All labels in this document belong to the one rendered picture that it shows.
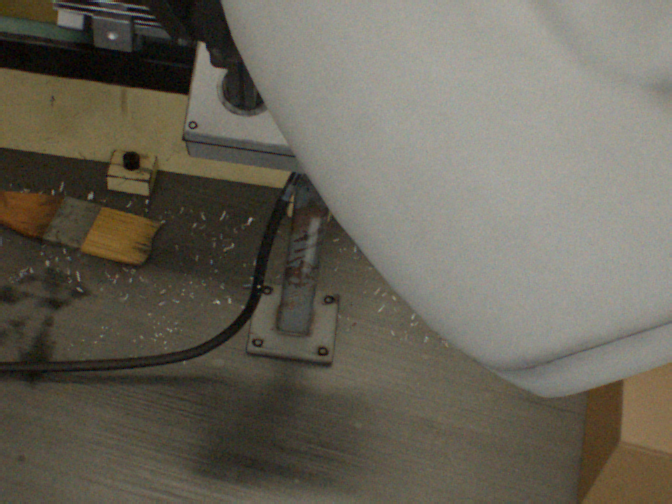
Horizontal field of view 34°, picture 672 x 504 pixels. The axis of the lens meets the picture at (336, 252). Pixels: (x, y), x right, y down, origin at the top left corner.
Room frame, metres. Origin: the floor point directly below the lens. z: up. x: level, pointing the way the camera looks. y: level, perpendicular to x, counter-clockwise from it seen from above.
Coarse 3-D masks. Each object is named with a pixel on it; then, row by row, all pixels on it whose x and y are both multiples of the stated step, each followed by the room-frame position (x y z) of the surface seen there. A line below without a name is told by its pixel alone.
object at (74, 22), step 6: (60, 12) 0.67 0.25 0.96; (66, 12) 0.67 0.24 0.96; (60, 18) 0.66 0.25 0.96; (66, 18) 0.66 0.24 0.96; (72, 18) 0.66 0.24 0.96; (78, 18) 0.66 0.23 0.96; (84, 18) 0.67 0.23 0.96; (90, 18) 0.68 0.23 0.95; (60, 24) 0.66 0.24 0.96; (66, 24) 0.66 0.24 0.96; (72, 24) 0.66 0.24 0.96; (78, 24) 0.66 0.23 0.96; (84, 24) 0.66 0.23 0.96; (72, 30) 0.67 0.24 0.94; (78, 30) 0.67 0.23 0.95; (84, 30) 0.66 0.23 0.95
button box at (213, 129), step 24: (216, 72) 0.51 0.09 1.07; (192, 96) 0.49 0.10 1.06; (216, 96) 0.50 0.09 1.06; (192, 120) 0.48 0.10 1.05; (216, 120) 0.48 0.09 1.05; (240, 120) 0.49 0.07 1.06; (264, 120) 0.49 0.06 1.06; (192, 144) 0.48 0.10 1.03; (216, 144) 0.48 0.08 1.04; (240, 144) 0.48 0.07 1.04; (264, 144) 0.48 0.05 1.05; (288, 168) 0.49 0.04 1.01
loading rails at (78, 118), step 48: (0, 0) 0.76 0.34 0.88; (48, 0) 0.76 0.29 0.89; (0, 48) 0.66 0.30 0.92; (48, 48) 0.66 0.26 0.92; (96, 48) 0.67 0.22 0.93; (192, 48) 0.70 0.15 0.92; (0, 96) 0.66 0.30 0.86; (48, 96) 0.66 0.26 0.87; (96, 96) 0.66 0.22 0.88; (144, 96) 0.67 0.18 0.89; (0, 144) 0.66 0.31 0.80; (48, 144) 0.66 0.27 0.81; (96, 144) 0.66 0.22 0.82; (144, 144) 0.67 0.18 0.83; (144, 192) 0.63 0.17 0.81
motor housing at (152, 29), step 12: (60, 0) 0.65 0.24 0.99; (72, 0) 0.65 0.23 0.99; (84, 0) 0.65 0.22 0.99; (96, 0) 0.64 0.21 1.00; (108, 0) 0.65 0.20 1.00; (120, 0) 0.65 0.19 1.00; (132, 0) 0.65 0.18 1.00; (72, 12) 0.65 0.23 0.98; (84, 12) 0.65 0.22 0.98; (120, 12) 0.65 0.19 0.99; (132, 12) 0.65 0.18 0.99; (144, 12) 0.65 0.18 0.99; (144, 24) 0.65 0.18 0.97; (156, 24) 0.65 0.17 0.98; (156, 36) 0.65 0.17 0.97; (168, 36) 0.65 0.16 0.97
